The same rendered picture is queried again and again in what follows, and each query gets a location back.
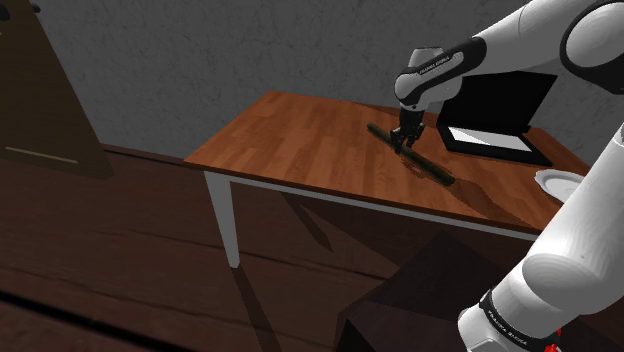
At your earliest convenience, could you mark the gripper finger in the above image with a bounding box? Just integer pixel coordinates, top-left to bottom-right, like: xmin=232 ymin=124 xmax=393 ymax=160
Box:
xmin=406 ymin=125 xmax=425 ymax=149
xmin=389 ymin=127 xmax=407 ymax=155

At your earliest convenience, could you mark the dark green long rod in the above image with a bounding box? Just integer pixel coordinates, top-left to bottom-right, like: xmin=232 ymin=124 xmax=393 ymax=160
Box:
xmin=366 ymin=122 xmax=457 ymax=187

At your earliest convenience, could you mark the black open laptop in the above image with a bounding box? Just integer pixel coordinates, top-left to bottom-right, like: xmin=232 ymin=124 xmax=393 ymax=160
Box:
xmin=435 ymin=71 xmax=559 ymax=169

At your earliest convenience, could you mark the wooden table with white legs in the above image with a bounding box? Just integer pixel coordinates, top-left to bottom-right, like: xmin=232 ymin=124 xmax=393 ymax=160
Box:
xmin=183 ymin=89 xmax=594 ymax=270

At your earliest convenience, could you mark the white plate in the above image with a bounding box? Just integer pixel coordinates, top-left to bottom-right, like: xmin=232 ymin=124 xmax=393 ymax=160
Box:
xmin=534 ymin=168 xmax=587 ymax=205

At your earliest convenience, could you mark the brown wooden door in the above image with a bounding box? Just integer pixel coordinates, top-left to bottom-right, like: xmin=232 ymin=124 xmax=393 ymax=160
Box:
xmin=0 ymin=0 xmax=116 ymax=181

